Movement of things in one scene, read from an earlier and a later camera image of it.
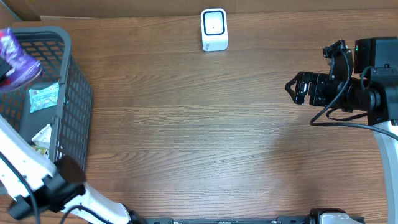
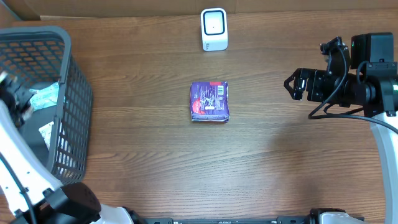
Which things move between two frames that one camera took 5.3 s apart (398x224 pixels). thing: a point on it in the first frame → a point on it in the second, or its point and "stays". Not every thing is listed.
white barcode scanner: [214, 29] stays
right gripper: [316, 80] stays
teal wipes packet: [44, 98] stays
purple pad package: [25, 70] → [209, 101]
